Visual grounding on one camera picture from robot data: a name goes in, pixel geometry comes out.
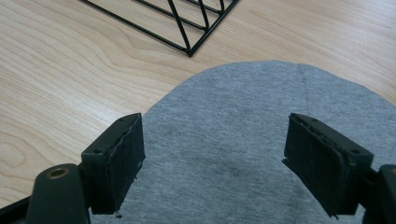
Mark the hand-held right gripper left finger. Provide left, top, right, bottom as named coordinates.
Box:
left=81, top=112, right=147, bottom=216

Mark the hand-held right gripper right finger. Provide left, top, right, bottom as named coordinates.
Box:
left=281, top=112, right=375, bottom=218

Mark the grey beanie hat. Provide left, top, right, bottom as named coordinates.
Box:
left=90, top=60, right=396, bottom=224

